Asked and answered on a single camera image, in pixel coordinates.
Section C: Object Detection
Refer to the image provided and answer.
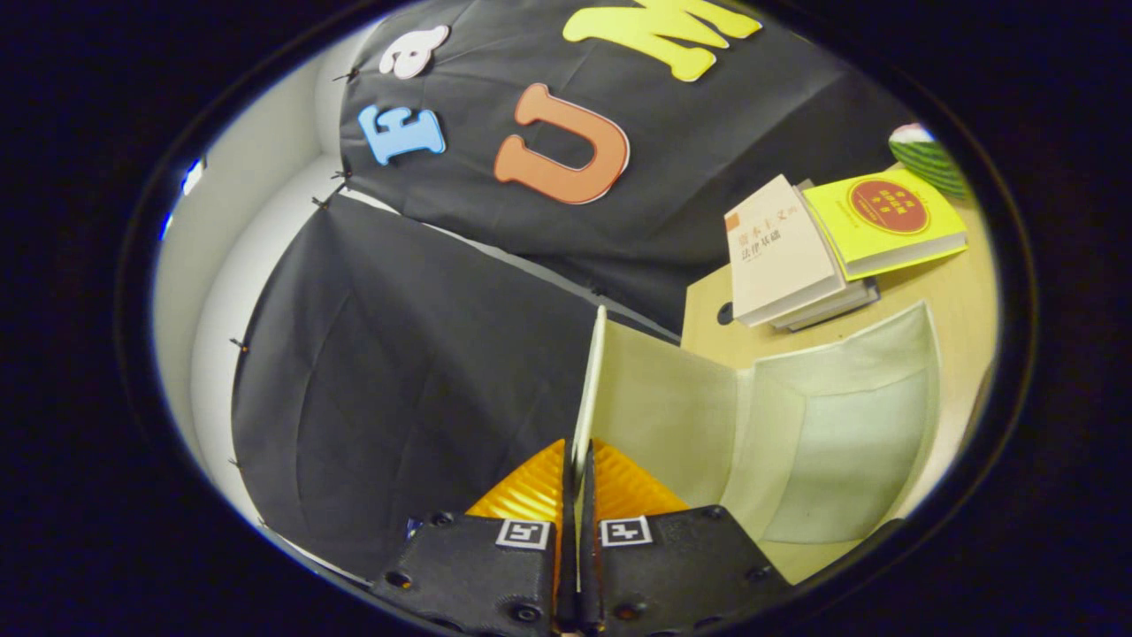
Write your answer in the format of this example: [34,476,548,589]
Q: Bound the grey book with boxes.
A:
[769,180,882,334]

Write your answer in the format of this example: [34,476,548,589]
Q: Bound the yellow book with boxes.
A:
[803,168,969,282]

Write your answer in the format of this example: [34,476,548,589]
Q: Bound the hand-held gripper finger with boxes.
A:
[579,440,792,636]
[371,440,577,636]

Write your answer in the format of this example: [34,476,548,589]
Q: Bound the watermelon slice plush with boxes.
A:
[889,124,974,201]

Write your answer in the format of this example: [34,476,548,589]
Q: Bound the white fabric storage box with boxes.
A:
[570,301,943,545]

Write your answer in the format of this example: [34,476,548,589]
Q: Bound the beige book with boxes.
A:
[723,174,848,328]

